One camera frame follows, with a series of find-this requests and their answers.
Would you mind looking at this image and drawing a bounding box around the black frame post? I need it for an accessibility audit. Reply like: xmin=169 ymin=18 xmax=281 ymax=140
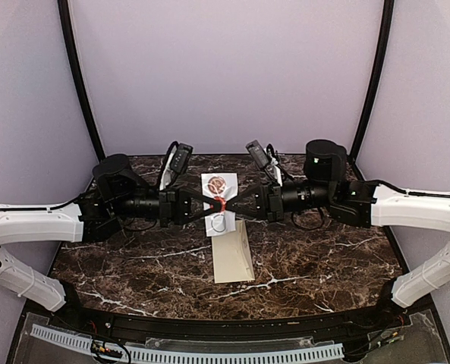
xmin=349 ymin=0 xmax=395 ymax=164
xmin=57 ymin=0 xmax=105 ymax=162

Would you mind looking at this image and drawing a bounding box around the white slotted cable duct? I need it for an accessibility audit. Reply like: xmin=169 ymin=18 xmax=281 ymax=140
xmin=30 ymin=325 xmax=345 ymax=363

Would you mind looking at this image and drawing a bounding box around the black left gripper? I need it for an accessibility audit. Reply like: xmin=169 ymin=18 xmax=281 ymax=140
xmin=112 ymin=184 xmax=222 ymax=229

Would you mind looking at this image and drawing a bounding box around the cream paper envelope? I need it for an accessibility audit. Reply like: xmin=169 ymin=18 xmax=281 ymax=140
xmin=212 ymin=220 xmax=255 ymax=284

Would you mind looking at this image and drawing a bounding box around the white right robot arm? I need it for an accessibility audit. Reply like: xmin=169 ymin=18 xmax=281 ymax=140
xmin=224 ymin=140 xmax=450 ymax=329

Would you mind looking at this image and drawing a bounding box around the white sticker sheet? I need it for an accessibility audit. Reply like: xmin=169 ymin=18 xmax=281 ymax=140
xmin=201 ymin=173 xmax=238 ymax=237

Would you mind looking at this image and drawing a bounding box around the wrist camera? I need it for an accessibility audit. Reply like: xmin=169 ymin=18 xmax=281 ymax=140
xmin=246 ymin=140 xmax=283 ymax=186
xmin=157 ymin=141 xmax=194 ymax=190

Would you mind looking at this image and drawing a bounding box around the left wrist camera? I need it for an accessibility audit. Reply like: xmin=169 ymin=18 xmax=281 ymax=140
xmin=157 ymin=141 xmax=194 ymax=190

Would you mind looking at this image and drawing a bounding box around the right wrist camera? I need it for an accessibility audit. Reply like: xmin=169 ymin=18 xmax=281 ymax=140
xmin=246 ymin=140 xmax=283 ymax=186

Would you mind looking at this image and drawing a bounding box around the black right frame post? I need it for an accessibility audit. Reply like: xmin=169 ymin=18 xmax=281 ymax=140
xmin=349 ymin=0 xmax=395 ymax=164

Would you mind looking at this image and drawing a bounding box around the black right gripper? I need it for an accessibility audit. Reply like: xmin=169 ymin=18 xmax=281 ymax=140
xmin=225 ymin=178 xmax=335 ymax=221

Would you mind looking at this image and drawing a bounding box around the black front rail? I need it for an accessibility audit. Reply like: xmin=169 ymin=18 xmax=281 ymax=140
xmin=27 ymin=299 xmax=430 ymax=342

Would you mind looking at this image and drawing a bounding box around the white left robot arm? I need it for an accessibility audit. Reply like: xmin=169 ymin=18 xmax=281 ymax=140
xmin=0 ymin=154 xmax=222 ymax=331

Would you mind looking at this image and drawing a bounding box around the black left frame post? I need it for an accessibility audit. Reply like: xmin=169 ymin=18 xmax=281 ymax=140
xmin=57 ymin=0 xmax=105 ymax=162

